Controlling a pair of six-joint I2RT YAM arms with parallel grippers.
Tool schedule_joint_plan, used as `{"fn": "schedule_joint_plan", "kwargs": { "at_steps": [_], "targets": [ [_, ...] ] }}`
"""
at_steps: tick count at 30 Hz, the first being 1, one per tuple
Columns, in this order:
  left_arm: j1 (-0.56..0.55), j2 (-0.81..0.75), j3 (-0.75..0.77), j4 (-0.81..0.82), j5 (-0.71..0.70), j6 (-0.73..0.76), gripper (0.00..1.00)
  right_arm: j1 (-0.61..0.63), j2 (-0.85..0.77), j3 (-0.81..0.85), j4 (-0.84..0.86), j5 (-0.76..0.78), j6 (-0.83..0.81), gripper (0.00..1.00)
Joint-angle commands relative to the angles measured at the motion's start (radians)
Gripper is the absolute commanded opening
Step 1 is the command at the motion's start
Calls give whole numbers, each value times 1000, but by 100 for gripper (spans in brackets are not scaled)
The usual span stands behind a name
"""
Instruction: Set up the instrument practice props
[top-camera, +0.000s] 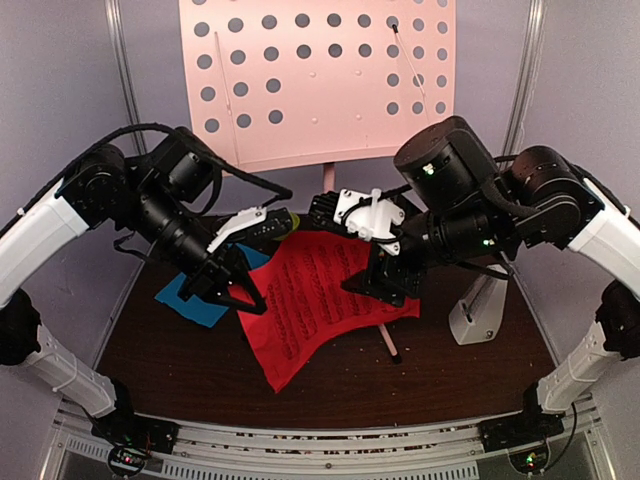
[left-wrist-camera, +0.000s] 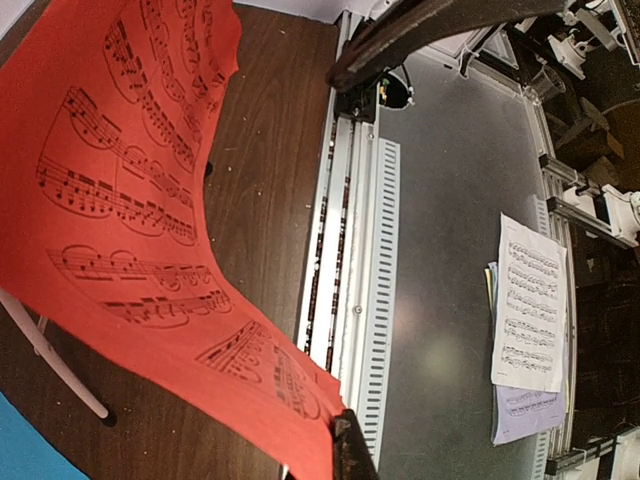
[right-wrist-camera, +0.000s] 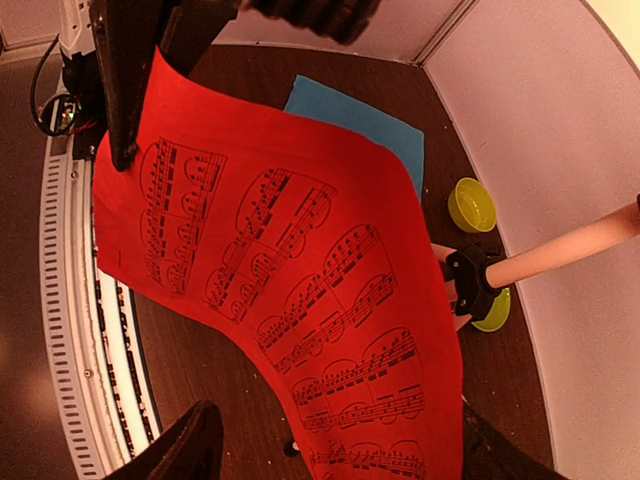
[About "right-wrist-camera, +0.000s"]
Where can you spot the red sheet music mat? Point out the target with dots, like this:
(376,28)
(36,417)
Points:
(306,245)

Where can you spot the blue cloth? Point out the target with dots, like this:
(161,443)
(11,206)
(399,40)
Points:
(313,100)

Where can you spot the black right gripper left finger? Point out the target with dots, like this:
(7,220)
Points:
(191,448)

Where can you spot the small green bowl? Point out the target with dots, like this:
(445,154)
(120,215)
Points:
(471,207)

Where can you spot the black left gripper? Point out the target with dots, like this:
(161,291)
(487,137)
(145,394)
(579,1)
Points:
(125,35)

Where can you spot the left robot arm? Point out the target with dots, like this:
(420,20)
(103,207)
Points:
(342,21)

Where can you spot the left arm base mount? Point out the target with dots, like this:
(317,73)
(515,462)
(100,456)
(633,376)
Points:
(79,111)

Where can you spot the green plate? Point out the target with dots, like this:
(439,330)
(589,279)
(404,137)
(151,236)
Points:
(498,314)

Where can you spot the pink music stand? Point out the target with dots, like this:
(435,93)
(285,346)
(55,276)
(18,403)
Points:
(478,279)

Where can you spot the aluminium front rail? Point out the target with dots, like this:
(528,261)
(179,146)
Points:
(103,393)

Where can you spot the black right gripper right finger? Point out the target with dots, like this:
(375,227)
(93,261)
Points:
(488,454)

